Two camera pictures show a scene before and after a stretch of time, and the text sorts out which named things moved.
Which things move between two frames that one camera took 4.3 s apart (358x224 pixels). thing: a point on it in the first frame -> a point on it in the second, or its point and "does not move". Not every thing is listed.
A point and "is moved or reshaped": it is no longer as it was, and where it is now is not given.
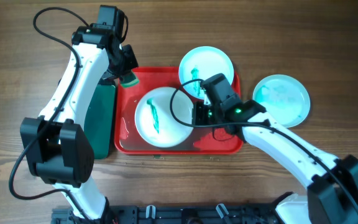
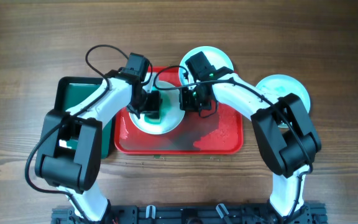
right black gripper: [198, 119] -> [186, 104]
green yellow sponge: [132, 83] is moved or reshaped
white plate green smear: [284, 97] does not move
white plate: [155, 122] is moved or reshaped
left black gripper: [132, 63] -> [155, 106]
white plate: [202, 63] does not move
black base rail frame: [153, 214] does not move
